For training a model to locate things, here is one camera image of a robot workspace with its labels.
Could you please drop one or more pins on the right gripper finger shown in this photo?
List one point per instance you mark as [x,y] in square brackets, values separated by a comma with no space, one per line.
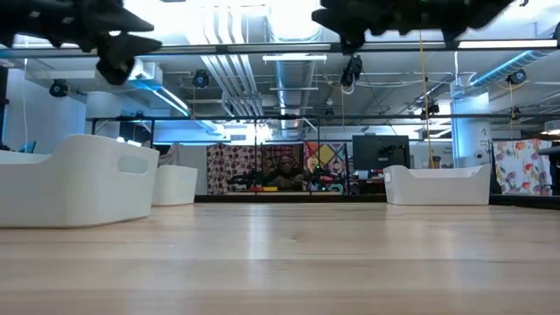
[337,17]
[352,44]

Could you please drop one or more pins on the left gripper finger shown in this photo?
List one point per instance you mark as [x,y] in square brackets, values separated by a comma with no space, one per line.
[127,19]
[131,46]

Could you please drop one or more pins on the black background robot arm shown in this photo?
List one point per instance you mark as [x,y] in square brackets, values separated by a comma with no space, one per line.
[326,177]
[245,179]

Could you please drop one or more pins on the white ceiling air unit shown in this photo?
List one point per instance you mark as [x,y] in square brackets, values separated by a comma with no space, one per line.
[146,72]

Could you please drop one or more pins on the white ceiling light bar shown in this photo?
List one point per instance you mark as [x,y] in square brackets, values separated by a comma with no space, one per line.
[294,58]

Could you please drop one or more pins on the black ceiling-hung reel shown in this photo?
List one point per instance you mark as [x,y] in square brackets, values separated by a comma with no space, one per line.
[431,109]
[58,88]
[516,77]
[200,79]

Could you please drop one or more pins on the white ceiling pipe bundle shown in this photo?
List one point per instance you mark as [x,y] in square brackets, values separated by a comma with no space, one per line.
[236,65]

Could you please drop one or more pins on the colourful geometric hanging cloth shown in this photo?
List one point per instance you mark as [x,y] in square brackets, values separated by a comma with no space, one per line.
[328,153]

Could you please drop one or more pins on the black computer monitor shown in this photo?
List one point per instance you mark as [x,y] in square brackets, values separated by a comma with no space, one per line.
[380,153]

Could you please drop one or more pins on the grey hanging cloth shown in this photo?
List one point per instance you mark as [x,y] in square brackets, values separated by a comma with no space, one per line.
[170,155]

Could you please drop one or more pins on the long black background beam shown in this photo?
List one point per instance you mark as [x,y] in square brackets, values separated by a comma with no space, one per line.
[481,116]

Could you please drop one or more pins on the laptop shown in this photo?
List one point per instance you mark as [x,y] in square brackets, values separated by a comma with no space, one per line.
[27,146]

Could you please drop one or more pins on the white round column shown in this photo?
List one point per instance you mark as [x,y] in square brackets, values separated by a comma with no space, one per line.
[470,140]

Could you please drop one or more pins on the person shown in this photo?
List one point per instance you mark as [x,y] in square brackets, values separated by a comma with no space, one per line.
[286,175]

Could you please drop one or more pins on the white plastic basket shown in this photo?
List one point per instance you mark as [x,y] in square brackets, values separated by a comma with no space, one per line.
[175,188]
[437,188]
[74,184]

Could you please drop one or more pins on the brown patterned hanging cloth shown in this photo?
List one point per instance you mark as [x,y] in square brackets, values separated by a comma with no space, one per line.
[227,168]

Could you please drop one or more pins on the floral hanging cloth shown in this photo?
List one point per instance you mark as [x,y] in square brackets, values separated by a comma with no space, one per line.
[520,166]

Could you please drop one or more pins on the silver ventilation duct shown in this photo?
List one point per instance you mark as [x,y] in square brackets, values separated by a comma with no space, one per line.
[295,74]

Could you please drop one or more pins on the black overhead frame bar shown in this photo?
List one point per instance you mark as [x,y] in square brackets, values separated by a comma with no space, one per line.
[219,48]

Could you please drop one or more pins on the black background workstation frame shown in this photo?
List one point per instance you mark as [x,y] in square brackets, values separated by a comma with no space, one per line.
[197,118]

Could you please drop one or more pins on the ribbed ceiling duct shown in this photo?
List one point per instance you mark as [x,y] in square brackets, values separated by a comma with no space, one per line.
[512,65]

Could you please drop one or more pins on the black table edge rail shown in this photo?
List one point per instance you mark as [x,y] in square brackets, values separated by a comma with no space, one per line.
[289,198]

